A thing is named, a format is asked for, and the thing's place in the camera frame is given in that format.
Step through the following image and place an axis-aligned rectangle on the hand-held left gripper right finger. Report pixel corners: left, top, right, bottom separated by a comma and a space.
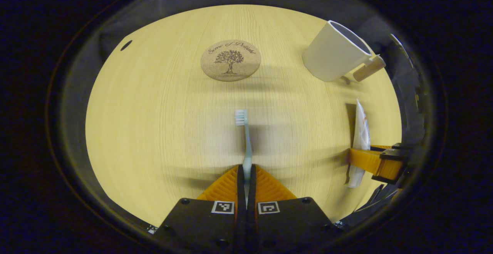
246, 164, 340, 254

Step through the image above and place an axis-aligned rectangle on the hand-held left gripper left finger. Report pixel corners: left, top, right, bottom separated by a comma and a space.
154, 165, 246, 254

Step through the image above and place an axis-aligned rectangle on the white toothpaste tube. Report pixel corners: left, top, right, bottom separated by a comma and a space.
348, 99, 371, 188

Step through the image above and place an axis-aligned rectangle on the pale blue toothbrush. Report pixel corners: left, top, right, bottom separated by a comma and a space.
235, 109, 253, 208

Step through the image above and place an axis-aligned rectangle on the white cup with wooden handle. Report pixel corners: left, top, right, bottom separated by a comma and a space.
302, 20, 386, 83

